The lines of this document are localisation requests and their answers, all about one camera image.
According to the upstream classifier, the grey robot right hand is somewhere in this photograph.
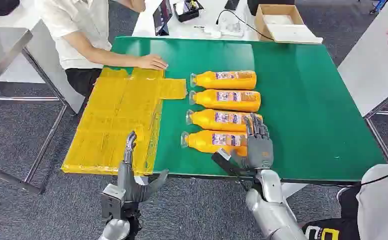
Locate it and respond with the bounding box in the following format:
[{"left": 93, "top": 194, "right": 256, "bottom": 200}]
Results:
[{"left": 230, "top": 112, "right": 275, "bottom": 170}]

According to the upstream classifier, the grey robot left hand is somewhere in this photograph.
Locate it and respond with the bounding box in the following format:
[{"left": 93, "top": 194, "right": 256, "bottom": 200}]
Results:
[{"left": 117, "top": 130, "right": 170, "bottom": 204}]

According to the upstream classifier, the cardboard box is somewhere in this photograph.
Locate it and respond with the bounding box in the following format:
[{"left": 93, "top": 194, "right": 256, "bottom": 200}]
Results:
[{"left": 254, "top": 3, "right": 324, "bottom": 45}]

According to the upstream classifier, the person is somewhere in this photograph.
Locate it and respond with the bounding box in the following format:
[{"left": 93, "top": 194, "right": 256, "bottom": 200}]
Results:
[
  {"left": 301, "top": 159, "right": 388, "bottom": 240},
  {"left": 34, "top": 0, "right": 169, "bottom": 98}
]

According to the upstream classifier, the person's right hand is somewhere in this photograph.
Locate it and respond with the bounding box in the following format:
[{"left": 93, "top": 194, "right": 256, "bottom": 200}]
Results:
[{"left": 136, "top": 53, "right": 169, "bottom": 71}]

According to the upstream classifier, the yellow sheet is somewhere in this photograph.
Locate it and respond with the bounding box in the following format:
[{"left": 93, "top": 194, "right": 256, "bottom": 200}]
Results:
[{"left": 61, "top": 67, "right": 188, "bottom": 176}]

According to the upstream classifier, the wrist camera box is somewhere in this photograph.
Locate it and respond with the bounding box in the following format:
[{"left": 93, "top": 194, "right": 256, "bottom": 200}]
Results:
[
  {"left": 211, "top": 148, "right": 257, "bottom": 181},
  {"left": 101, "top": 183, "right": 127, "bottom": 220}
]

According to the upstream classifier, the green table mat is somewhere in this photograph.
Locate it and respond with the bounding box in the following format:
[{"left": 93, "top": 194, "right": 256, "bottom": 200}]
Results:
[{"left": 109, "top": 36, "right": 387, "bottom": 185}]

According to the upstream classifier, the orange drink bottle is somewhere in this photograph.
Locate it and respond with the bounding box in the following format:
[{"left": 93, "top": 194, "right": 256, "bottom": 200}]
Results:
[
  {"left": 189, "top": 70, "right": 257, "bottom": 91},
  {"left": 188, "top": 88, "right": 262, "bottom": 113},
  {"left": 185, "top": 108, "right": 263, "bottom": 133},
  {"left": 180, "top": 129, "right": 248, "bottom": 157}
]

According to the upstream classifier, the white desk with side panel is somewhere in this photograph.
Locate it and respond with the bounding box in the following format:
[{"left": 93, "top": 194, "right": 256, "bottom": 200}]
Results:
[{"left": 0, "top": 0, "right": 86, "bottom": 115}]

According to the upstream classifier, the white flat panel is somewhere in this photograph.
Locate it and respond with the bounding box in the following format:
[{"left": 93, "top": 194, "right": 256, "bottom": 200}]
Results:
[{"left": 266, "top": 23, "right": 324, "bottom": 45}]

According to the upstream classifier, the white table with steel legs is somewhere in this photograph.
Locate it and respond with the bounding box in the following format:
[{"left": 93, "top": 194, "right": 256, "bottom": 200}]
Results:
[{"left": 337, "top": 1, "right": 388, "bottom": 165}]

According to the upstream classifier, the clear plastic bag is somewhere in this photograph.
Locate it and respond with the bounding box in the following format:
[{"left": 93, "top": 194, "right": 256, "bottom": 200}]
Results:
[{"left": 218, "top": 16, "right": 244, "bottom": 37}]

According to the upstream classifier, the black cable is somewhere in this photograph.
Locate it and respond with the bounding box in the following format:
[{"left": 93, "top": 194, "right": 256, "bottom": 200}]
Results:
[{"left": 216, "top": 9, "right": 276, "bottom": 42}]

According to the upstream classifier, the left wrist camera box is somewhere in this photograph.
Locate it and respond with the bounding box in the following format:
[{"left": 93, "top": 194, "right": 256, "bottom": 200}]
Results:
[{"left": 101, "top": 183, "right": 127, "bottom": 220}]

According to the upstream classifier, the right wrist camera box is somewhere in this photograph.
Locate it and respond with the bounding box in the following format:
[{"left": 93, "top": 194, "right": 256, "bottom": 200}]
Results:
[{"left": 211, "top": 148, "right": 257, "bottom": 181}]

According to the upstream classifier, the black tray with parts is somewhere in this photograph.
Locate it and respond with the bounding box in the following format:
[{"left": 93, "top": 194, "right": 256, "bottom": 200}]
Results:
[{"left": 173, "top": 0, "right": 204, "bottom": 23}]

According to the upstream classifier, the dark tablet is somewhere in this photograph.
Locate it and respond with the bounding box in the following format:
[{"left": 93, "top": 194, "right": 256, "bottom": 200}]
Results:
[{"left": 153, "top": 0, "right": 174, "bottom": 37}]

